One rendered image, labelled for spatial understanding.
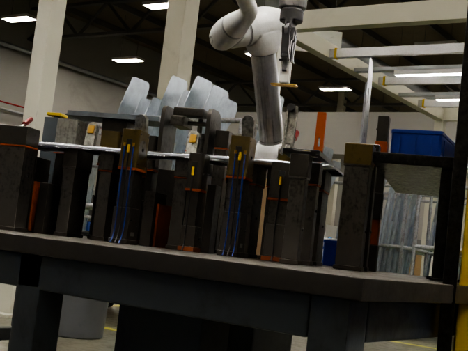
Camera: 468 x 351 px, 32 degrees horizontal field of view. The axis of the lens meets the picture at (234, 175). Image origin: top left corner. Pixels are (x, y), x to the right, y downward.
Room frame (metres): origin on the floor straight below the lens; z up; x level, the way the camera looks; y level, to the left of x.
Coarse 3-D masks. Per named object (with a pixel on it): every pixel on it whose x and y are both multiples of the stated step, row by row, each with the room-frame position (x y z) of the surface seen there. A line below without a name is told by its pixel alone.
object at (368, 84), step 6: (372, 66) 2.49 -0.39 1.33; (372, 72) 2.50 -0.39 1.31; (372, 78) 2.52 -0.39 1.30; (366, 84) 2.41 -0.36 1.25; (366, 90) 2.41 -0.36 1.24; (366, 96) 2.43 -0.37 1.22; (366, 102) 2.44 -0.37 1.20; (366, 108) 2.45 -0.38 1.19; (366, 114) 2.47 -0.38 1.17; (366, 120) 2.48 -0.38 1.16; (366, 126) 2.50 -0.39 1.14; (366, 132) 2.51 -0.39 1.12; (360, 138) 2.42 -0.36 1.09
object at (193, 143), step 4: (192, 132) 2.78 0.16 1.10; (196, 132) 2.77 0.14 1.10; (192, 136) 2.76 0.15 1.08; (196, 136) 2.77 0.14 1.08; (200, 136) 2.78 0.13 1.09; (188, 140) 2.77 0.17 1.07; (192, 140) 2.76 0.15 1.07; (196, 140) 2.76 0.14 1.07; (200, 140) 2.78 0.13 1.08; (188, 144) 2.77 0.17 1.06; (192, 144) 2.76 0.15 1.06; (196, 144) 2.76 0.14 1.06; (188, 148) 2.76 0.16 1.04; (192, 148) 2.76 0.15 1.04; (196, 148) 2.76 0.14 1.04; (188, 152) 2.76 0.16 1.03; (192, 152) 2.76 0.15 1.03; (196, 152) 2.76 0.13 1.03
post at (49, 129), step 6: (48, 120) 3.11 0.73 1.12; (54, 120) 3.10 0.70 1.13; (48, 126) 3.11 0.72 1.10; (54, 126) 3.10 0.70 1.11; (42, 132) 3.11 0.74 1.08; (48, 132) 3.10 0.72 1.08; (54, 132) 3.10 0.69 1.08; (42, 138) 3.11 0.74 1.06; (48, 138) 3.10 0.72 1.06; (54, 138) 3.10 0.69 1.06; (42, 150) 3.11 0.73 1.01; (42, 156) 3.11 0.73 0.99; (48, 156) 3.10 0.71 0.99; (54, 156) 3.09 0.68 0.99; (54, 162) 3.09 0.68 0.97; (48, 180) 3.10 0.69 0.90
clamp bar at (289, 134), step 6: (288, 108) 2.67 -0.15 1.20; (294, 108) 2.67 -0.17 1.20; (288, 114) 2.70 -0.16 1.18; (294, 114) 2.70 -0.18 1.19; (288, 120) 2.70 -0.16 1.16; (294, 120) 2.69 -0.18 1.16; (288, 126) 2.70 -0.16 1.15; (294, 126) 2.69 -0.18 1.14; (288, 132) 2.70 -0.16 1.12; (294, 132) 2.68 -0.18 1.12; (288, 138) 2.69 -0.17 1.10; (294, 138) 2.69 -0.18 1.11; (282, 144) 2.68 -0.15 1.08; (288, 144) 2.70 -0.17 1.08; (282, 150) 2.68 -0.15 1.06
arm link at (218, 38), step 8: (224, 16) 2.98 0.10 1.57; (216, 24) 3.01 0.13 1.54; (216, 32) 3.01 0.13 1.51; (224, 32) 2.97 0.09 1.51; (248, 32) 3.04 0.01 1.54; (216, 40) 3.04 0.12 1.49; (224, 40) 3.00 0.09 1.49; (232, 40) 3.00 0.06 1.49; (240, 40) 3.03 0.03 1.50; (248, 40) 3.06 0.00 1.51; (216, 48) 3.10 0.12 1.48; (224, 48) 3.07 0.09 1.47; (232, 48) 3.10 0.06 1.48
